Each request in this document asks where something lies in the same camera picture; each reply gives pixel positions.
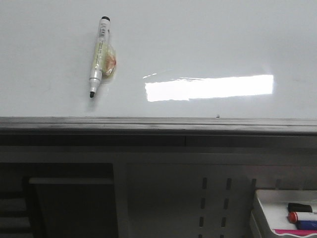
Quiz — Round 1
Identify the white black whiteboard marker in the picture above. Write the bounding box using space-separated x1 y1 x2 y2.
89 16 116 98

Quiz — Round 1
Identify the white whiteboard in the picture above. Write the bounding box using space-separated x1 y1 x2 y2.
0 0 317 134

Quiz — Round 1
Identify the grey pegboard panel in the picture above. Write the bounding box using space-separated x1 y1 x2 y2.
127 164 317 238

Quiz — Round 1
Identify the white plastic marker tray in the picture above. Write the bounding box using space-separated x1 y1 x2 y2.
250 189 317 238

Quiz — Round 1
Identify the red capped marker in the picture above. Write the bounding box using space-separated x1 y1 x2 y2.
287 211 317 224

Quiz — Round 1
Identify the blue capped marker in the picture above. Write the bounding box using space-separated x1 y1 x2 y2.
296 220 317 231

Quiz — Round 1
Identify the pink white eraser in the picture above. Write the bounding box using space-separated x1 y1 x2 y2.
273 229 317 237

